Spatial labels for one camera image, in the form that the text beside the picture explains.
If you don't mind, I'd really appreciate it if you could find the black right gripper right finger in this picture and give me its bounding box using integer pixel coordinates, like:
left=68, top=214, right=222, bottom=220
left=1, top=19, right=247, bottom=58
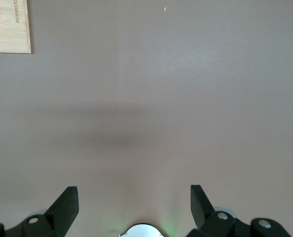
left=190, top=185, right=292, bottom=237

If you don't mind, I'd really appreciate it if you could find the bamboo cutting board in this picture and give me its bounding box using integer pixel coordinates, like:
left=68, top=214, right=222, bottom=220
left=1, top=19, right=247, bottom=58
left=0, top=0, right=32, bottom=54

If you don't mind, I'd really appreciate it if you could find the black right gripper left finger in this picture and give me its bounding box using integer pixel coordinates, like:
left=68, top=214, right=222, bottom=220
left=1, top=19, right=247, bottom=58
left=0, top=186, right=79, bottom=237

